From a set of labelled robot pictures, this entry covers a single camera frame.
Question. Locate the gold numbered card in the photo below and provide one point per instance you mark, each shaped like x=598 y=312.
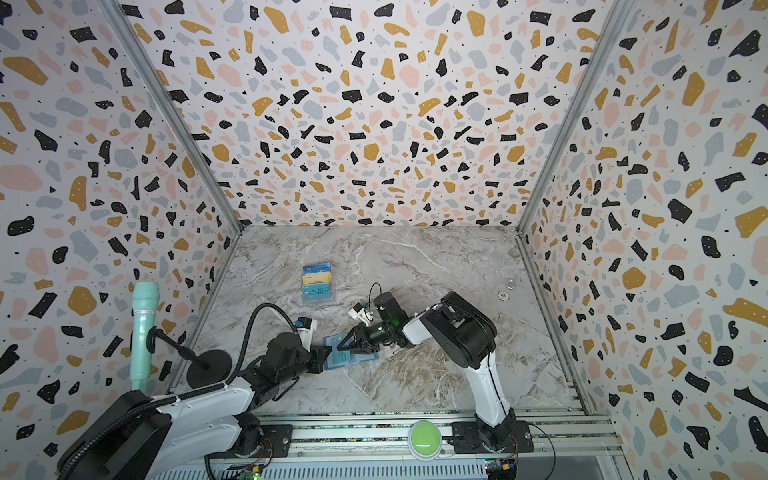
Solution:
x=321 y=278

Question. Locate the teal card from holder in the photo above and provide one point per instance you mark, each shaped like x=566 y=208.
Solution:
x=338 y=358

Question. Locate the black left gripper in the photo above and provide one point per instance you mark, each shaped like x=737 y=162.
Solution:
x=319 y=353

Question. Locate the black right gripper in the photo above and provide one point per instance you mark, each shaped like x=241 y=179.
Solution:
x=366 y=335

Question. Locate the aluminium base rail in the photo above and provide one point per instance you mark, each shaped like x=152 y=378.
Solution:
x=551 y=444

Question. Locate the dark blue VIP card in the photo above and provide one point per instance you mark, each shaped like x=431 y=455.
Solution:
x=317 y=268

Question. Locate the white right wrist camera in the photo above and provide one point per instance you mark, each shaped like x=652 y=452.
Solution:
x=361 y=313

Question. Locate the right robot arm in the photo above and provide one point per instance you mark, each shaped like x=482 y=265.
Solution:
x=468 y=338

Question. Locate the aluminium corner post right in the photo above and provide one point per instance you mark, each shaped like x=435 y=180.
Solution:
x=612 y=29

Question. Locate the aluminium corner post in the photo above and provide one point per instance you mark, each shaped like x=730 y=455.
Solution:
x=118 y=22
x=612 y=29

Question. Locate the green round button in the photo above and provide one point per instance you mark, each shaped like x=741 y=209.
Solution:
x=424 y=440

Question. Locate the aluminium corner post left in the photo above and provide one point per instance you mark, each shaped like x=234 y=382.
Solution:
x=118 y=22

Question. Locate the teal VIP card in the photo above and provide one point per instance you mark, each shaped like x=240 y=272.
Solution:
x=317 y=292

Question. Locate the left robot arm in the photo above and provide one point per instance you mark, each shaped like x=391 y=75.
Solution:
x=139 y=436

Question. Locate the mint green microphone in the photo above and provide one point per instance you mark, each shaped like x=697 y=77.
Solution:
x=145 y=301

